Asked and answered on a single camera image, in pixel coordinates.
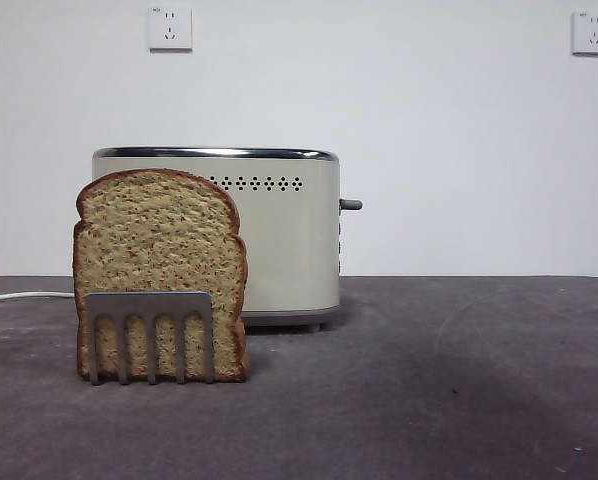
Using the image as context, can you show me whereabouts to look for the brown wholemeal bread slice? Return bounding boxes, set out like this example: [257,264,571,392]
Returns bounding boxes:
[71,168,252,386]

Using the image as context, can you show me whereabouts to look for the cream steel two-slot toaster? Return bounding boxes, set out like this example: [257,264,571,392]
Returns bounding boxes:
[90,146,342,334]

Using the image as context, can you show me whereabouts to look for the steel toast rack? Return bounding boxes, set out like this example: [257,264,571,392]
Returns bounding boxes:
[84,290,216,387]

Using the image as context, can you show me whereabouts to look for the white wall socket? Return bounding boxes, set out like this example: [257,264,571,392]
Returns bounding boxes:
[146,5,195,54]
[570,9,598,58]

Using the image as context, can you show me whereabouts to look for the white toaster power cord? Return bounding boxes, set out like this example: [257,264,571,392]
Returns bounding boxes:
[0,290,76,305]

